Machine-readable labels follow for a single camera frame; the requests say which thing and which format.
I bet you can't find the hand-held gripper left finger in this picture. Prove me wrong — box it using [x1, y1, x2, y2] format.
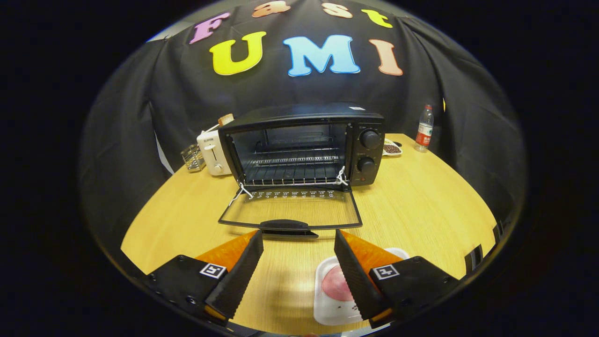
[143, 229, 264, 327]

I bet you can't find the black toaster oven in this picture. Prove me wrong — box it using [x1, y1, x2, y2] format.
[218, 102, 386, 238]

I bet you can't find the white square food tray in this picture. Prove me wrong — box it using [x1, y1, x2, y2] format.
[313, 247, 410, 326]

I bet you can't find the white pop-up toaster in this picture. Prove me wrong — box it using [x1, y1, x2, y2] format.
[196, 130, 232, 176]

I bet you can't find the pink ham slice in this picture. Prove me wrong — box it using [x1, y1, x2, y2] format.
[321, 265, 354, 302]

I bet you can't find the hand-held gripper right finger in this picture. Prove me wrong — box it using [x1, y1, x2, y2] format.
[334, 229, 461, 329]

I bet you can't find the small wire mesh basket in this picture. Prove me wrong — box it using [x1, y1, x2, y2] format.
[181, 144, 206, 172]

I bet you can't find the clear plastic water bottle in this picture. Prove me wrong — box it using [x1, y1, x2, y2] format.
[414, 104, 434, 153]

